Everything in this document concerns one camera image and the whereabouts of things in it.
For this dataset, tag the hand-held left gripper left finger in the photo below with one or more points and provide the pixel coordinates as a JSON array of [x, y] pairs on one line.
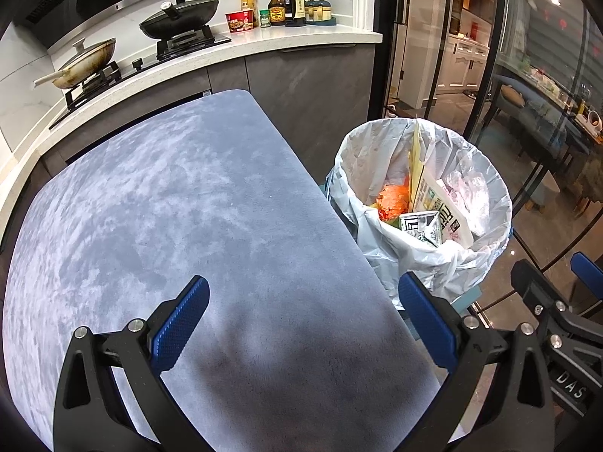
[[181, 325]]

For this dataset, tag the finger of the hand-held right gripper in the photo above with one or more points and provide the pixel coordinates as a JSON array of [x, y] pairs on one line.
[[537, 292], [589, 275]]

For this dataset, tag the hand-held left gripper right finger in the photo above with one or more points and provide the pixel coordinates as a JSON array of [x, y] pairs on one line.
[[426, 325]]

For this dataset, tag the light blue trash bin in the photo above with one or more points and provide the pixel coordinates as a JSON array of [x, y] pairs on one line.
[[471, 294]]

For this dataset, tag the trash bin with white liner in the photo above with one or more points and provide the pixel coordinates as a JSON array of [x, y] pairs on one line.
[[424, 263]]

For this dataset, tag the green white printed carton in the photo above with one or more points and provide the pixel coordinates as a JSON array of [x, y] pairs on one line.
[[421, 228]]

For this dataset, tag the white printed plastic package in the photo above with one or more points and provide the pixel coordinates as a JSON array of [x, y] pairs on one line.
[[443, 207]]

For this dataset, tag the clear plastic bag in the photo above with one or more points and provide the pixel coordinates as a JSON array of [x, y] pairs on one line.
[[466, 193]]

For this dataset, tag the red plastic bag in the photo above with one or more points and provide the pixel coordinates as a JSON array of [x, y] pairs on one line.
[[393, 200]]

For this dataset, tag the grey-blue table cloth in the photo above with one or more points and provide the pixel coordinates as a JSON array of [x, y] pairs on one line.
[[165, 197]]

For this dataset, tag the dining table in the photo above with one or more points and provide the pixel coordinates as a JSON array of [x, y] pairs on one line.
[[565, 117]]

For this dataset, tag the blue dining chair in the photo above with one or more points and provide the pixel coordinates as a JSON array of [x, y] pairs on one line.
[[511, 96]]

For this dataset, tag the white sideboard cabinet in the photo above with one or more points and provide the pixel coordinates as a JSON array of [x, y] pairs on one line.
[[464, 63]]

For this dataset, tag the beige wok with lid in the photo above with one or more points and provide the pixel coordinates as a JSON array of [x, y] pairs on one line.
[[89, 63]]

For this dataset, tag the black framed glass door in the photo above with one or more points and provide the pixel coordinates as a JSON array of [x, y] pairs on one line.
[[433, 33]]

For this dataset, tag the black gas stove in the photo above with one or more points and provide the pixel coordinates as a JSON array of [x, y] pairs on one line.
[[198, 41]]

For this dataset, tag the white kitchen counter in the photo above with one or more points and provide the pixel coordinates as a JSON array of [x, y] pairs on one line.
[[292, 40]]

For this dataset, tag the black wok with lid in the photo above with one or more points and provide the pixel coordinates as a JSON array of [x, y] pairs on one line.
[[183, 19]]

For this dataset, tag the red instant noodle cup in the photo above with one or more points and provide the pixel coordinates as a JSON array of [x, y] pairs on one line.
[[239, 22]]

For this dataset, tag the small green lidded jar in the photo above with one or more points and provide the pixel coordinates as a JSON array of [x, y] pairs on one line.
[[264, 19]]

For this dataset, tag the brown sauce bottle yellow cap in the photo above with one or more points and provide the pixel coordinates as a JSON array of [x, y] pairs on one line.
[[277, 9]]

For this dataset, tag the seasoning jar set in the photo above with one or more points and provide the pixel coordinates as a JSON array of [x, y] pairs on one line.
[[320, 12]]

